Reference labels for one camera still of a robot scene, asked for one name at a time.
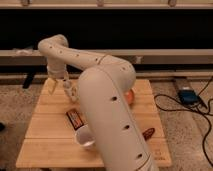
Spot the blue power adapter box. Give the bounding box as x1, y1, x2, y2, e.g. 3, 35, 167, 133
178, 89, 198, 105

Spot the orange black snack bar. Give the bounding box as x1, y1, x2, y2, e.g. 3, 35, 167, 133
66, 108, 84, 130

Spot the dark red chocolate bar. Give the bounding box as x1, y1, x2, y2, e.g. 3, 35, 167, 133
142, 128, 155, 140

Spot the white paper cup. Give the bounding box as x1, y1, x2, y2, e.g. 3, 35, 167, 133
75, 125, 95, 150

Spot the orange fruit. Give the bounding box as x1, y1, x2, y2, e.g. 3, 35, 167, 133
125, 89, 135, 105

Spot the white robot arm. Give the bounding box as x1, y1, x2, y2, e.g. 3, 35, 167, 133
38, 34, 159, 171

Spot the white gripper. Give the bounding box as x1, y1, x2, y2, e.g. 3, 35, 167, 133
47, 64, 67, 94

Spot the wooden table board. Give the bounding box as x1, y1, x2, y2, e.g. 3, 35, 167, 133
16, 79, 172, 168

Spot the black cable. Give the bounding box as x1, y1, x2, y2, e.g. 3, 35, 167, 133
153, 78, 213, 168

